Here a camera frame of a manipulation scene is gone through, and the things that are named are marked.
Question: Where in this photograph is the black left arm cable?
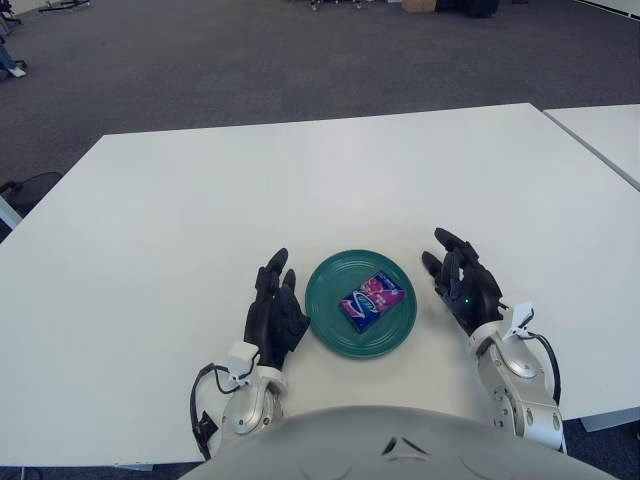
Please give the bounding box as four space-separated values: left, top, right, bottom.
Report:
189 363 236 461

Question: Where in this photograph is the person leg with white shoe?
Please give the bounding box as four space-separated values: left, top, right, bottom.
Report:
0 43 29 79

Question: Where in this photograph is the green ridged plate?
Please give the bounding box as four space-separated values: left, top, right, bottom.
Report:
304 249 418 359

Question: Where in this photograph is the black floor stand base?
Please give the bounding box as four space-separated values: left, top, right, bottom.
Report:
38 0 94 12

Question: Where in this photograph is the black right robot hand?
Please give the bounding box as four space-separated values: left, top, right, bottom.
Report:
421 227 506 337

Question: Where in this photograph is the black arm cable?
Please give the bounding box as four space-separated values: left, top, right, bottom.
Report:
189 363 236 461
519 329 562 405

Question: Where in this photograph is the black bulky case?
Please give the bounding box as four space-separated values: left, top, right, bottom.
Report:
437 0 500 19

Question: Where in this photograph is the white neighbouring table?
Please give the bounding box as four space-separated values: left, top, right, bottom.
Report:
543 103 640 191

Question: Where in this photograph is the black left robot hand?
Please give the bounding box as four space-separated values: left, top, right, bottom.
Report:
243 247 311 372

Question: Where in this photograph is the purple blue gum pack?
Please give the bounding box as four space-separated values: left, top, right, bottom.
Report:
339 270 406 333

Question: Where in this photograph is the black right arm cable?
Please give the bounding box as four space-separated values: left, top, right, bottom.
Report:
519 329 562 405

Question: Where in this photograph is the white table leg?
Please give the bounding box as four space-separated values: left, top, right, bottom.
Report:
0 194 24 231

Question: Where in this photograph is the grey robot torso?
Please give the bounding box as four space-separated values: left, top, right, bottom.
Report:
182 404 621 480

